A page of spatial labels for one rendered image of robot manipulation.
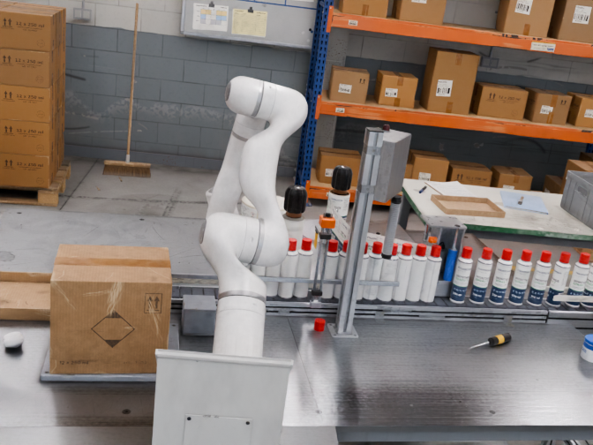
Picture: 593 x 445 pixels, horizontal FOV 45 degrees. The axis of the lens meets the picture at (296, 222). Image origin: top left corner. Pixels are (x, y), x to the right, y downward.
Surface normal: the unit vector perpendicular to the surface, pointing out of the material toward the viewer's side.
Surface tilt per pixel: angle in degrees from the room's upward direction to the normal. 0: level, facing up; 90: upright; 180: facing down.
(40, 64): 89
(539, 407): 0
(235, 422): 90
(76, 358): 90
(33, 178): 90
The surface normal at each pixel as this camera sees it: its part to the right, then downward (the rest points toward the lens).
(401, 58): 0.07, 0.34
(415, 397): 0.12, -0.94
